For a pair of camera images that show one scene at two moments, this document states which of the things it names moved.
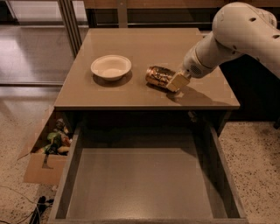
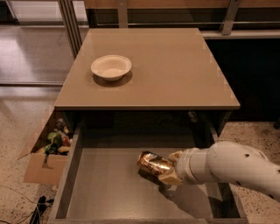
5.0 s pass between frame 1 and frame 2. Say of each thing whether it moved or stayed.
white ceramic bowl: stayed
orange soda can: moved
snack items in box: stayed
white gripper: moved
